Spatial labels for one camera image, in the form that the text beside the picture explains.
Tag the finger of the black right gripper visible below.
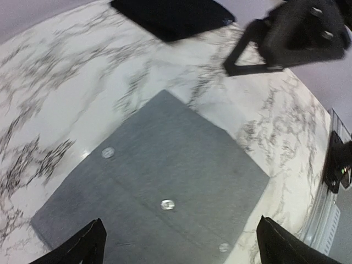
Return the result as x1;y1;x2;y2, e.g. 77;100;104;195
223;19;283;76

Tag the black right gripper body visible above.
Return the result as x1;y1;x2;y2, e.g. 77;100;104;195
261;1;351;66

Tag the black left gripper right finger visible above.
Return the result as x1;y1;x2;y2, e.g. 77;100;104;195
256;216;339;264

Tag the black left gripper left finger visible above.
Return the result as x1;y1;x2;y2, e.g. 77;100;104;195
31;218;107;264

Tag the black t-shirt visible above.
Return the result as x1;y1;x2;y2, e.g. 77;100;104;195
110;0;237;42

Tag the grey garment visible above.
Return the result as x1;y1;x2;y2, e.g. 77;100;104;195
31;91;269;263

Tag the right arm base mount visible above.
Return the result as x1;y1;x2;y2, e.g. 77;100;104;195
322;131;351;194

